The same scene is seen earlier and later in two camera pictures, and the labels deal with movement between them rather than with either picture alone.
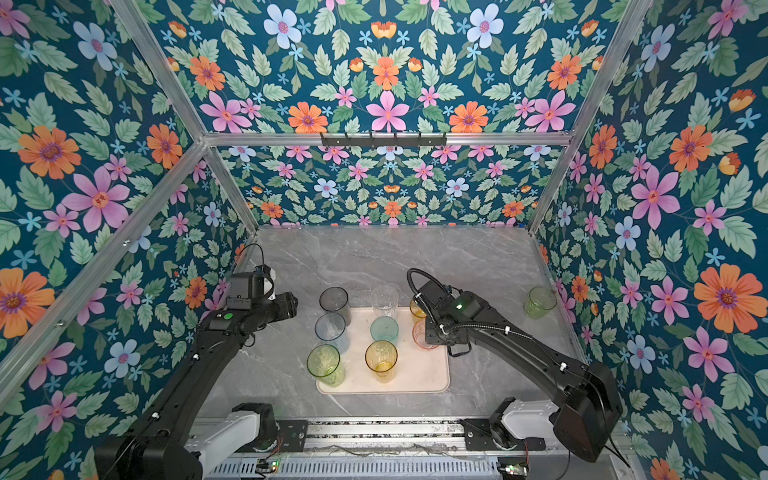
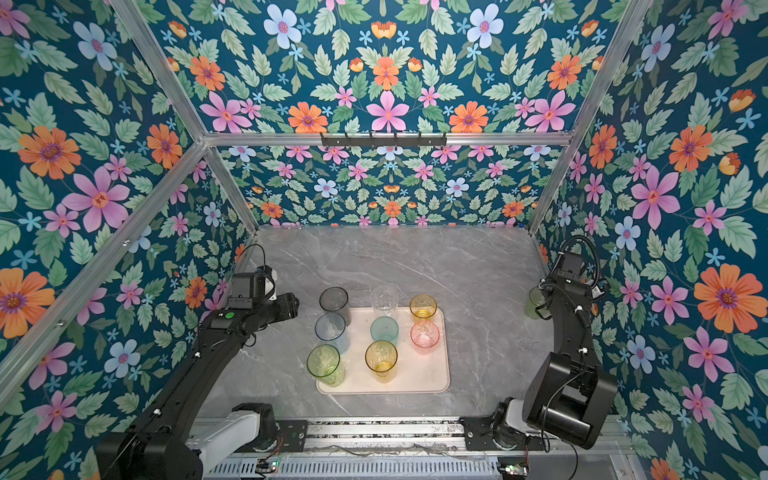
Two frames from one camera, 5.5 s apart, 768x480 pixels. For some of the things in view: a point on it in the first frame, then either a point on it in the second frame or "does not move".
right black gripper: [430, 337] -> [551, 283]
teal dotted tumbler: [384, 328] does not move
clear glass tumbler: [384, 300] does not move
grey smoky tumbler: [335, 299] does not move
